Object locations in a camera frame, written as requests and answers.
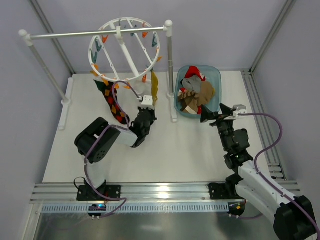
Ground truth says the mustard yellow sock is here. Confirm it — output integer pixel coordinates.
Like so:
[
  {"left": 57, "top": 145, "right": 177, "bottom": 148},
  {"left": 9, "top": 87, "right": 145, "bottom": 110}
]
[{"left": 151, "top": 71, "right": 159, "bottom": 106}]

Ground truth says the blue plastic basin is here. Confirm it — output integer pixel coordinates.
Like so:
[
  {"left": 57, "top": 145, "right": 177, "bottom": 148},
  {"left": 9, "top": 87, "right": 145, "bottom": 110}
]
[{"left": 174, "top": 65, "right": 222, "bottom": 118}]

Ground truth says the white round clip hanger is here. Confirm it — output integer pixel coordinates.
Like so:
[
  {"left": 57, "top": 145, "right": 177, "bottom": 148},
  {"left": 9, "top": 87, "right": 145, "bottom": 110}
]
[{"left": 88, "top": 17, "right": 171, "bottom": 82}]

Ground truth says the tan sock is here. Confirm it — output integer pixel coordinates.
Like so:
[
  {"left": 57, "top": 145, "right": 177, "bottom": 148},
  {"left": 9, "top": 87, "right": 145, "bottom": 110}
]
[{"left": 194, "top": 81, "right": 216, "bottom": 115}]

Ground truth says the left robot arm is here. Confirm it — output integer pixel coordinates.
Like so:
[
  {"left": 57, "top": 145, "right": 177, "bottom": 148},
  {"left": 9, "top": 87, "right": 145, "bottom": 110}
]
[{"left": 74, "top": 106, "right": 157, "bottom": 190}]

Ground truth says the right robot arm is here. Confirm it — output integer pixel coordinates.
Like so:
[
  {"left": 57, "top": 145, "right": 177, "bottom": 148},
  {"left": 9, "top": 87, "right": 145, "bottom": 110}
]
[{"left": 200, "top": 104, "right": 320, "bottom": 240}]

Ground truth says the red patterned sock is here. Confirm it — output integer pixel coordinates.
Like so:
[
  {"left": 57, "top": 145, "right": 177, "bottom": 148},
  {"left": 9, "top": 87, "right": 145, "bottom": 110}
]
[{"left": 179, "top": 87, "right": 207, "bottom": 115}]

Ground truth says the argyle black red sock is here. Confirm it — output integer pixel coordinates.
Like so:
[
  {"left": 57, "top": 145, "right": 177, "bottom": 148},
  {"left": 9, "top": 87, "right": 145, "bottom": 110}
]
[{"left": 102, "top": 80, "right": 130, "bottom": 125}]

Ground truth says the grey striped sock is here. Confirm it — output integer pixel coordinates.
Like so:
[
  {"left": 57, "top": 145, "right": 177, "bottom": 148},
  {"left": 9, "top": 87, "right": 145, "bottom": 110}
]
[{"left": 180, "top": 76, "right": 202, "bottom": 93}]

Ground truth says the red white sock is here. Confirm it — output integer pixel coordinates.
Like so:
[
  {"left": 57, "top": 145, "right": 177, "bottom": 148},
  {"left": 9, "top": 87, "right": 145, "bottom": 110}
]
[{"left": 184, "top": 65, "right": 206, "bottom": 82}]

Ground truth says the green orange sock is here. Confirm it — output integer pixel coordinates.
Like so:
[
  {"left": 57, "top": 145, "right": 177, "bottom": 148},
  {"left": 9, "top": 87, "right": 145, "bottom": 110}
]
[{"left": 90, "top": 71, "right": 107, "bottom": 94}]

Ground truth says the green clothes peg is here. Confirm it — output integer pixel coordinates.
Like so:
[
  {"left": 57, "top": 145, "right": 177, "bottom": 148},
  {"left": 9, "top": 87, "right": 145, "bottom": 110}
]
[{"left": 90, "top": 42, "right": 102, "bottom": 64}]

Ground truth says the white clothes rack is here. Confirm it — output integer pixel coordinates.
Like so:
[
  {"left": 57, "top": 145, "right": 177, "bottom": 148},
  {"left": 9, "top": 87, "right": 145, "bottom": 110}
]
[{"left": 18, "top": 20, "right": 178, "bottom": 131}]

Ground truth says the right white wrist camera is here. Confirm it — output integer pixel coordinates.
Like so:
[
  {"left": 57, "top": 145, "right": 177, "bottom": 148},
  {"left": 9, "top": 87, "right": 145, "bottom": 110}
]
[{"left": 232, "top": 104, "right": 247, "bottom": 118}]

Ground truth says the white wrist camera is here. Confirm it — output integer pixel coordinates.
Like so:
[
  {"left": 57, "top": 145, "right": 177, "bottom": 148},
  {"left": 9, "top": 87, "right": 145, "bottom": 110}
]
[
  {"left": 232, "top": 104, "right": 247, "bottom": 118},
  {"left": 137, "top": 95, "right": 154, "bottom": 108}
]

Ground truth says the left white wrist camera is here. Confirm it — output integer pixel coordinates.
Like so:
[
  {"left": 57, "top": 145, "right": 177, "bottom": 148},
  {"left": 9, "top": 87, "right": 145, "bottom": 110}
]
[{"left": 137, "top": 95, "right": 154, "bottom": 108}]

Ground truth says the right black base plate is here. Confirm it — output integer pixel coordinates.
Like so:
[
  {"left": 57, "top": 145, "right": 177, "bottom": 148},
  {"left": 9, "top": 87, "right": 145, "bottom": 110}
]
[{"left": 208, "top": 182, "right": 243, "bottom": 200}]

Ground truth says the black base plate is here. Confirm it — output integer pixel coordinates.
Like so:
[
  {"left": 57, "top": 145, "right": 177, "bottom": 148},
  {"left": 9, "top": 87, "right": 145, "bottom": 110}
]
[
  {"left": 76, "top": 184, "right": 121, "bottom": 202},
  {"left": 208, "top": 182, "right": 243, "bottom": 200}
]

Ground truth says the aluminium mounting rail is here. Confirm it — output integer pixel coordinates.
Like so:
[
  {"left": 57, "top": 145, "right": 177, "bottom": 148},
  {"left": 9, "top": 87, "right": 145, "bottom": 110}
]
[{"left": 30, "top": 181, "right": 300, "bottom": 204}]

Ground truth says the slotted grey cable duct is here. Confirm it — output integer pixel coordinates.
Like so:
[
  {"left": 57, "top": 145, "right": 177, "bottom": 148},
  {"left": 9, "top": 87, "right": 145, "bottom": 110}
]
[{"left": 41, "top": 201, "right": 229, "bottom": 214}]

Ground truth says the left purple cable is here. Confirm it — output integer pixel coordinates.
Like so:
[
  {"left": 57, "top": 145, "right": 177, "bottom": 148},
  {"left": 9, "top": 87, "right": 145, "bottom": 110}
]
[{"left": 83, "top": 80, "right": 141, "bottom": 221}]

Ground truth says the purple cable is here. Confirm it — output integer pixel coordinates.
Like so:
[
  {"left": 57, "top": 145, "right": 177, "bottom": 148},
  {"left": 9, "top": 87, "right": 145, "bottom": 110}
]
[
  {"left": 228, "top": 112, "right": 320, "bottom": 233},
  {"left": 83, "top": 80, "right": 141, "bottom": 221}
]

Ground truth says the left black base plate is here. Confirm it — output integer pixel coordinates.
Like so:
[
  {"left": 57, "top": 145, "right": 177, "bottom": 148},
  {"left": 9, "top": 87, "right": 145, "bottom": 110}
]
[{"left": 76, "top": 184, "right": 121, "bottom": 202}]

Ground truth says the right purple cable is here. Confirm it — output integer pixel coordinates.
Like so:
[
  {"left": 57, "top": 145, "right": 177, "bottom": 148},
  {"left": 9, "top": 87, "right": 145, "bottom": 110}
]
[{"left": 228, "top": 112, "right": 320, "bottom": 233}]

